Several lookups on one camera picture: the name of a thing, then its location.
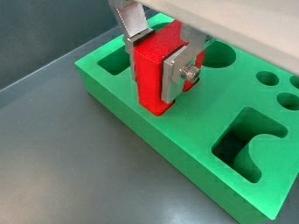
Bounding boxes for green foam shape-sorter block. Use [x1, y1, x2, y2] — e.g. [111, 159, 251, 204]
[76, 38, 299, 224]

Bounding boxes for red double-square peg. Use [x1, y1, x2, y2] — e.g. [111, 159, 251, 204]
[134, 20, 206, 116]

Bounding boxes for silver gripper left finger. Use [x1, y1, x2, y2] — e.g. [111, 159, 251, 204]
[108, 0, 155, 80]

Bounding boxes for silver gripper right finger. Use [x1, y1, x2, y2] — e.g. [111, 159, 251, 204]
[162, 24, 208, 103]

